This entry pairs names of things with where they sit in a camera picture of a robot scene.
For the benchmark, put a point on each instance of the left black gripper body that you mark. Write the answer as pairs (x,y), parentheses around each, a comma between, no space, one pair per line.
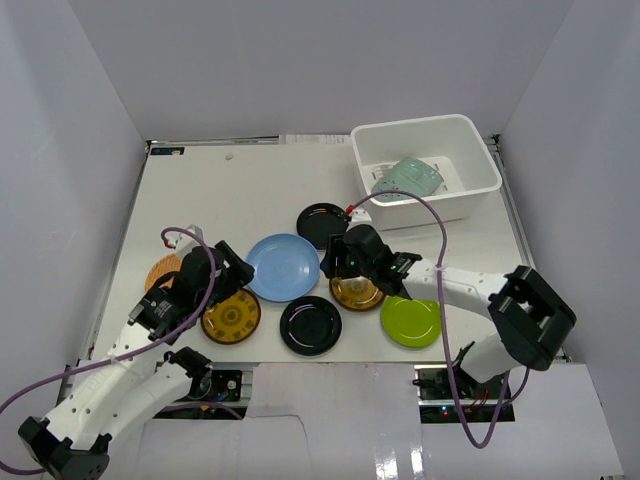
(233,267)

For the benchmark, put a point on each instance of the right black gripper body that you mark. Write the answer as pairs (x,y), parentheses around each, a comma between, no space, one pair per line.
(346,266)

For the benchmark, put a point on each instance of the blue plastic plate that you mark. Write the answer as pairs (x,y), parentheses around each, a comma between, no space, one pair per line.
(286,267)

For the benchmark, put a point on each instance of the black glossy plate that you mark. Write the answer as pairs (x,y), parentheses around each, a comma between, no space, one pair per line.
(310,326)

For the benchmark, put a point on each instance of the light green ceramic plate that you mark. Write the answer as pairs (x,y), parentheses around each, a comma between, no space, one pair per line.
(411,175)

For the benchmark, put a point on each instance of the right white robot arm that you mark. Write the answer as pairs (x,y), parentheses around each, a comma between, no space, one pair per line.
(531,320)

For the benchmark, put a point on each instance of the black plate near bin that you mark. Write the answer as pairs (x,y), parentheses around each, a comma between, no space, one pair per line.
(317,222)

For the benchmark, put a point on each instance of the white plastic bin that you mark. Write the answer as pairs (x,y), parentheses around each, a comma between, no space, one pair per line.
(449,144)

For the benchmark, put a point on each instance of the woven wicker plate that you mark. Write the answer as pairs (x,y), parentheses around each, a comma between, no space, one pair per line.
(164,266)

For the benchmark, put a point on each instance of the large yellow patterned plate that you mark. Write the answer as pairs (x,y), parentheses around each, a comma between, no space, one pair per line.
(356,294)

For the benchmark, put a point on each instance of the small yellow patterned plate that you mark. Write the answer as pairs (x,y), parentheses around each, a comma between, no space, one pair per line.
(233,320)

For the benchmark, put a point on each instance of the lime green plate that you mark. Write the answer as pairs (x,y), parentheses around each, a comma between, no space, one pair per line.
(411,323)

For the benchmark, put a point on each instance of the blue label sticker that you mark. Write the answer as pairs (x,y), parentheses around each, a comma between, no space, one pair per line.
(166,151)

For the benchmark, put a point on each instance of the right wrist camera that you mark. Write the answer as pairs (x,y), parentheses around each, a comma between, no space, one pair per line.
(358,216)

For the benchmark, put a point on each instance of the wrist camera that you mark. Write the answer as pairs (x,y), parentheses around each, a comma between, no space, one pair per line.
(358,216)
(183,244)

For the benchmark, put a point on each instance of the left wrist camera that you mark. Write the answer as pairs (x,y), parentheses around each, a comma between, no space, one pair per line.
(183,244)

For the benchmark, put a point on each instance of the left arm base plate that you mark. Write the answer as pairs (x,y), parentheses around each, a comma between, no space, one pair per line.
(221,386)

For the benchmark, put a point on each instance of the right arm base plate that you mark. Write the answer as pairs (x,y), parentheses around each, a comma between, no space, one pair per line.
(435,400)

